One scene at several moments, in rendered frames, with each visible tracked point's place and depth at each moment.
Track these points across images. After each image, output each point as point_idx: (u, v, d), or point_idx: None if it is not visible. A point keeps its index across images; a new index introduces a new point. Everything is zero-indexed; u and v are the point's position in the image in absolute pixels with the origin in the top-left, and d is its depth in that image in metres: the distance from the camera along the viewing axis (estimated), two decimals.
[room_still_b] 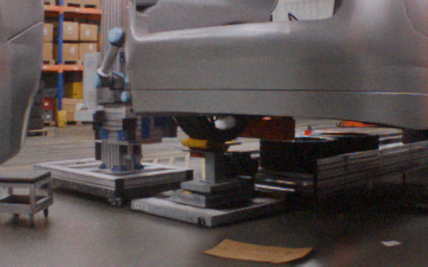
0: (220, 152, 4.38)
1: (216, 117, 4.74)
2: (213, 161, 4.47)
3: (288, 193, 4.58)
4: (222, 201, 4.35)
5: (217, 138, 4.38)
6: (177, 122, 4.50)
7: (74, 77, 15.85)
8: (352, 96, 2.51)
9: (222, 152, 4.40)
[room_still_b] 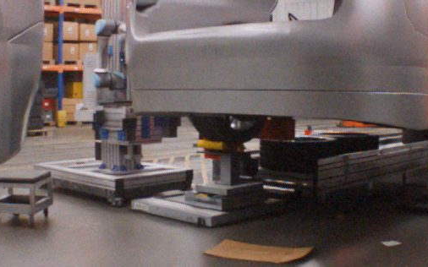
0: (237, 154, 4.27)
1: (232, 118, 4.63)
2: (229, 163, 4.36)
3: (288, 193, 4.58)
4: (238, 204, 4.25)
5: (233, 139, 4.27)
6: (192, 122, 4.40)
7: (74, 77, 15.85)
8: (352, 96, 2.51)
9: (239, 154, 4.29)
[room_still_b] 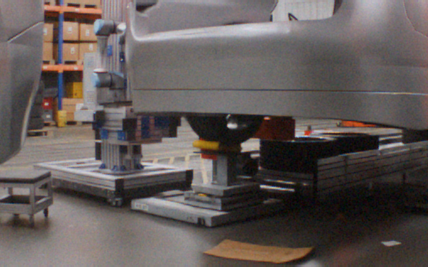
0: (233, 154, 4.26)
1: (228, 118, 4.61)
2: (226, 163, 4.35)
3: (288, 193, 4.58)
4: (238, 204, 4.25)
5: (230, 139, 4.25)
6: (189, 122, 4.38)
7: (74, 77, 15.85)
8: (352, 96, 2.51)
9: (236, 154, 4.27)
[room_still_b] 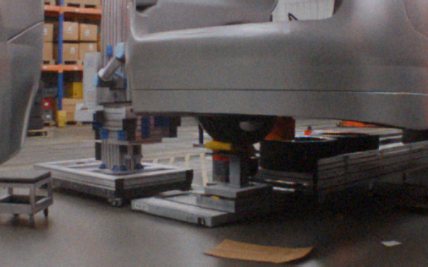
0: (247, 155, 4.17)
1: None
2: (238, 165, 4.26)
3: (288, 193, 4.58)
4: (251, 206, 4.17)
5: (243, 140, 4.17)
6: (200, 123, 4.30)
7: (74, 77, 15.85)
8: (352, 96, 2.51)
9: (249, 155, 4.19)
